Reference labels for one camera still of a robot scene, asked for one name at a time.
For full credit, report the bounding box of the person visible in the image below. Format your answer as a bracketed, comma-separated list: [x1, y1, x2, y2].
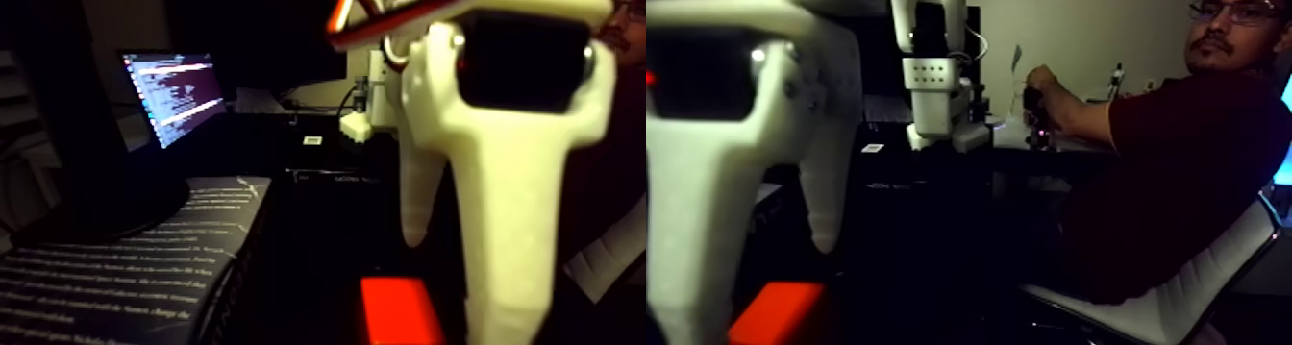
[559, 0, 647, 278]
[1019, 0, 1292, 308]

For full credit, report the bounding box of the orange servo cable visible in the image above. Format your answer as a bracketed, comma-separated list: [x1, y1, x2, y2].
[325, 0, 405, 71]

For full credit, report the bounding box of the flat black box with lettering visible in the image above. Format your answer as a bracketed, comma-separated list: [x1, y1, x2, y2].
[857, 172, 996, 193]
[286, 167, 402, 186]

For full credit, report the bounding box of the red cube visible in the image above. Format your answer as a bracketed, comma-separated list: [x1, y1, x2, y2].
[360, 276, 445, 345]
[729, 281, 829, 345]

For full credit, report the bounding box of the person's left hand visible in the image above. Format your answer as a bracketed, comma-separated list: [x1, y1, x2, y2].
[1024, 66, 1061, 114]

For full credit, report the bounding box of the open laptop lit screen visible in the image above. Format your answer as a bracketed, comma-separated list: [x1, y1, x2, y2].
[115, 48, 232, 152]

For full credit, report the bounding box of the dark leader arm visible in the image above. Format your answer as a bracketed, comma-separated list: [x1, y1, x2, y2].
[1022, 79, 1056, 149]

